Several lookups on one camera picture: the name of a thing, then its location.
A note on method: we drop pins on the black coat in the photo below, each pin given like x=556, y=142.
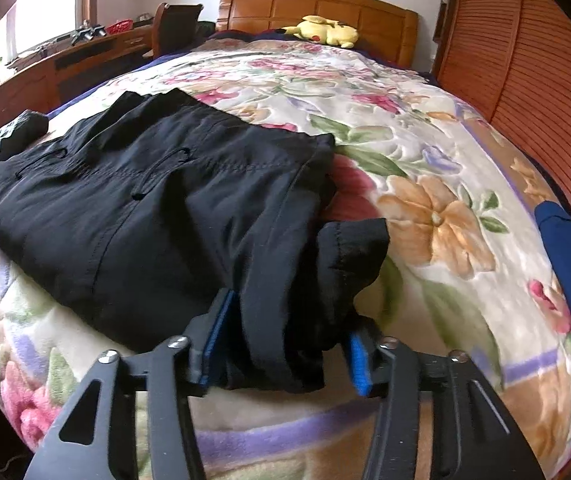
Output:
x=165, y=210

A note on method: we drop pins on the wooden bed headboard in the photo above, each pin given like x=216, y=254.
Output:
x=345, y=10

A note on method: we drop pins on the yellow plush toy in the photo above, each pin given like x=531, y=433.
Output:
x=325, y=32

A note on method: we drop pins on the wooden desk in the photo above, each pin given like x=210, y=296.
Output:
x=65, y=70

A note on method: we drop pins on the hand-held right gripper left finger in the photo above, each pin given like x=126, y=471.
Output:
x=214, y=327

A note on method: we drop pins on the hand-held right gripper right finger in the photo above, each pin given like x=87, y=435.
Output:
x=361, y=362

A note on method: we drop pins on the red basket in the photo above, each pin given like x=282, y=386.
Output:
x=119, y=27

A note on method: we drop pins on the black binoculars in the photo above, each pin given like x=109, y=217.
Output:
x=87, y=32

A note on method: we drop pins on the floral blanket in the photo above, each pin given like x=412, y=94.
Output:
x=415, y=135

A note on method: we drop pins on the wooden chair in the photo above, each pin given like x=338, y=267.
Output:
x=175, y=27

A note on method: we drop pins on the wooden louvered wardrobe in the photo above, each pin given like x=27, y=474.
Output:
x=525, y=50

